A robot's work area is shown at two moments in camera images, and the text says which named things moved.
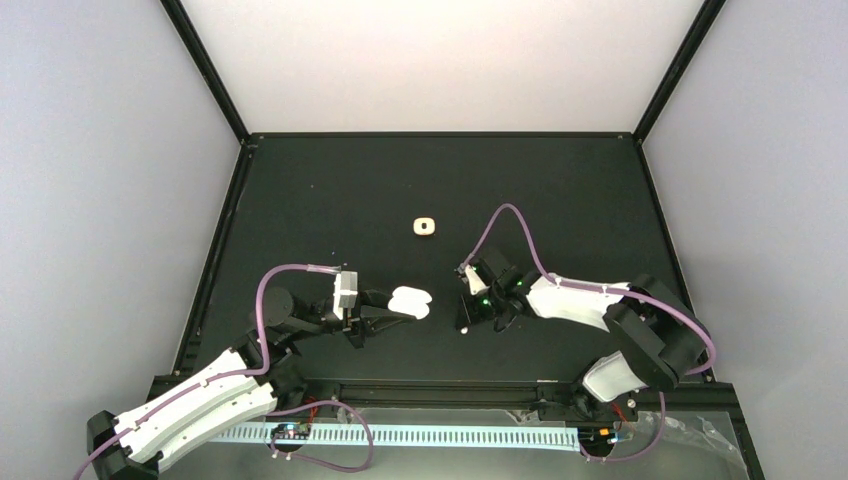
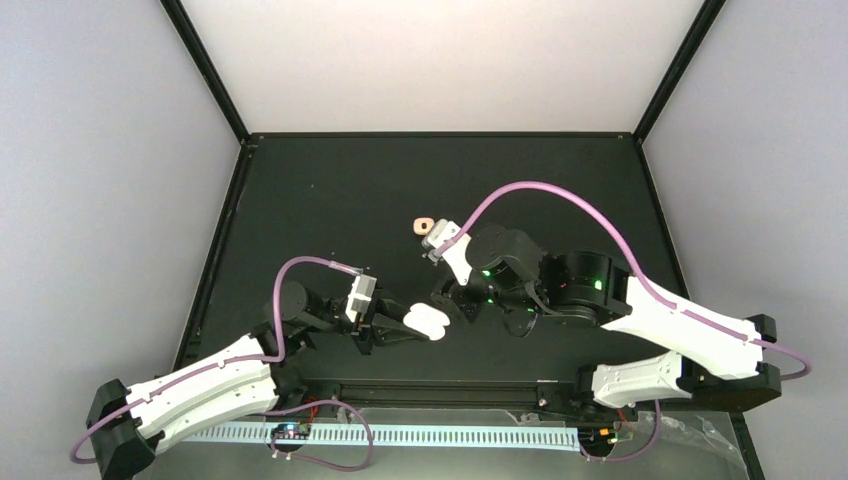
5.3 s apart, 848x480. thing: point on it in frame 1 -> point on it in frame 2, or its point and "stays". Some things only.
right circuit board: [596, 435] stays
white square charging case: [424, 226] stays
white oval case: [410, 300] -> [427, 319]
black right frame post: [708, 14] stays
